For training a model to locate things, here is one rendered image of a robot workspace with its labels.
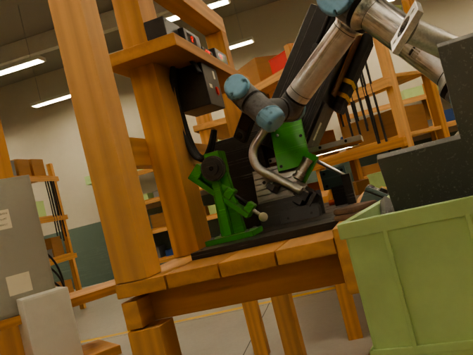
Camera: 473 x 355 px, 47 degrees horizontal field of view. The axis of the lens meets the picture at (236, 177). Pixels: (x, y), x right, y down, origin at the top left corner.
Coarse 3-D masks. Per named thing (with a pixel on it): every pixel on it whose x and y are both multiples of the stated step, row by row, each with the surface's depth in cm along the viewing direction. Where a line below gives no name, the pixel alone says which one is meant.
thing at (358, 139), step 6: (348, 138) 192; (354, 138) 192; (360, 138) 191; (324, 144) 194; (330, 144) 194; (336, 144) 193; (342, 144) 193; (348, 144) 192; (354, 144) 192; (312, 150) 196; (318, 150) 195; (324, 150) 195; (330, 150) 194; (336, 150) 202; (270, 162) 200; (276, 162) 200
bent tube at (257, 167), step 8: (256, 136) 187; (264, 136) 187; (256, 144) 187; (248, 152) 187; (256, 152) 187; (256, 160) 185; (256, 168) 184; (264, 168) 184; (264, 176) 184; (272, 176) 182; (280, 176) 181; (280, 184) 181; (288, 184) 179; (296, 184) 179; (296, 192) 178
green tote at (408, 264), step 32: (352, 224) 61; (384, 224) 59; (416, 224) 58; (448, 224) 57; (352, 256) 62; (384, 256) 60; (416, 256) 58; (448, 256) 57; (384, 288) 60; (416, 288) 59; (448, 288) 57; (384, 320) 60; (416, 320) 59; (448, 320) 57; (384, 352) 60; (416, 352) 59; (448, 352) 58
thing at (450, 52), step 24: (456, 48) 59; (456, 72) 60; (456, 96) 62; (456, 120) 63; (432, 144) 65; (456, 144) 65; (384, 168) 68; (408, 168) 67; (432, 168) 67; (456, 168) 66; (408, 192) 69; (432, 192) 69; (456, 192) 68
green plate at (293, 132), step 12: (300, 120) 187; (276, 132) 189; (288, 132) 187; (300, 132) 186; (276, 144) 188; (288, 144) 186; (300, 144) 185; (276, 156) 187; (288, 156) 185; (300, 156) 184; (288, 168) 184
